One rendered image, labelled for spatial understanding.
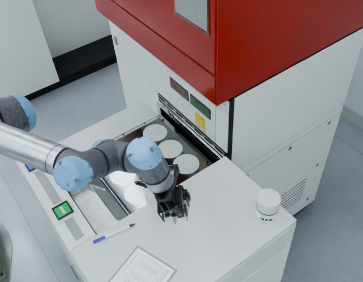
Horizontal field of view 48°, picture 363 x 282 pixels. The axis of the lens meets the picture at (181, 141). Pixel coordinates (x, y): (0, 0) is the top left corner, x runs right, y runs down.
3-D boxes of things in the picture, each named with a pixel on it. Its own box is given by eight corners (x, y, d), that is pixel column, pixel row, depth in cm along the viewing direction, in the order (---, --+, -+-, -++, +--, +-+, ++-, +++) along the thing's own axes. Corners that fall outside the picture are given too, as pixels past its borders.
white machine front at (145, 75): (125, 78, 206) (110, 5, 177) (230, 177, 158) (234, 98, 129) (119, 81, 205) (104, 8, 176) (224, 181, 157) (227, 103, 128)
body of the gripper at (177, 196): (163, 223, 112) (148, 201, 103) (162, 197, 118) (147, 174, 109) (189, 217, 111) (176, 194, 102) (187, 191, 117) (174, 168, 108)
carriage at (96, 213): (78, 170, 161) (76, 165, 159) (125, 234, 140) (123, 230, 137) (60, 181, 158) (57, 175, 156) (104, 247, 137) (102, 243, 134)
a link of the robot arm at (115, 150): (77, 144, 99) (114, 150, 94) (106, 134, 108) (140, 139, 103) (79, 174, 101) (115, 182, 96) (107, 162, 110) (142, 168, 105)
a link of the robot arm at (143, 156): (130, 131, 99) (161, 135, 95) (147, 158, 107) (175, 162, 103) (116, 157, 95) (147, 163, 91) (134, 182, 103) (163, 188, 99)
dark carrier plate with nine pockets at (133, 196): (159, 118, 173) (159, 117, 173) (209, 167, 153) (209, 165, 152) (87, 156, 160) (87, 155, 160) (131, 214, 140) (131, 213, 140)
